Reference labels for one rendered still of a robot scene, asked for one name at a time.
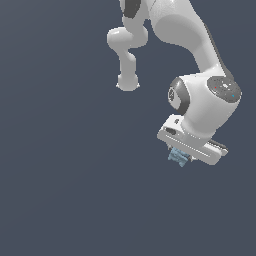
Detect small light blue object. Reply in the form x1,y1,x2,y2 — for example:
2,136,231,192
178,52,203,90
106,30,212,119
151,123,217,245
167,147,190,168

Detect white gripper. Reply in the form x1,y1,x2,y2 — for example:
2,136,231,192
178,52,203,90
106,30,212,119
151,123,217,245
156,113,230,166

